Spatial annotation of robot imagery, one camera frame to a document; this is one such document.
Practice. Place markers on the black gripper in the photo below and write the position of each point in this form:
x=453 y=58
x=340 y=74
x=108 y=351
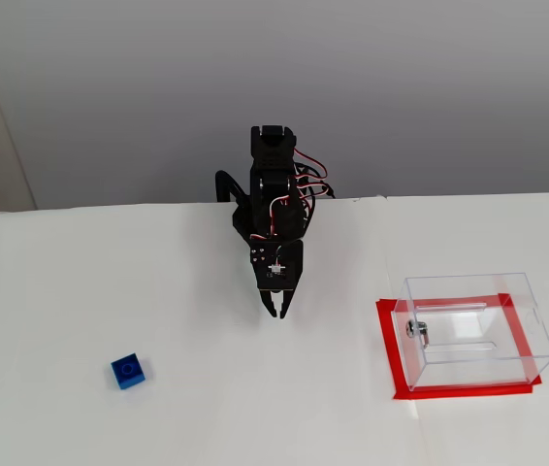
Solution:
x=288 y=276

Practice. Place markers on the blue lego brick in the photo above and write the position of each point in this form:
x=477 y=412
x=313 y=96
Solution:
x=129 y=371

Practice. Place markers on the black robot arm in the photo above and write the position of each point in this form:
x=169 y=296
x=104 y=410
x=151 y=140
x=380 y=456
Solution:
x=269 y=160

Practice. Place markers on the transparent plastic box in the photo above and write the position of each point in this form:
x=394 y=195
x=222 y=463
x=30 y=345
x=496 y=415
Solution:
x=449 y=291

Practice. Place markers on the silver cam lock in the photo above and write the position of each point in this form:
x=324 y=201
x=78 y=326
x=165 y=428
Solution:
x=415 y=329

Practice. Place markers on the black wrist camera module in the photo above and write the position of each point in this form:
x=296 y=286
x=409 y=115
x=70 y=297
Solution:
x=274 y=277

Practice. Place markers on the red tape frame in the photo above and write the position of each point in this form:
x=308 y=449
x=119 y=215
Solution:
x=463 y=391

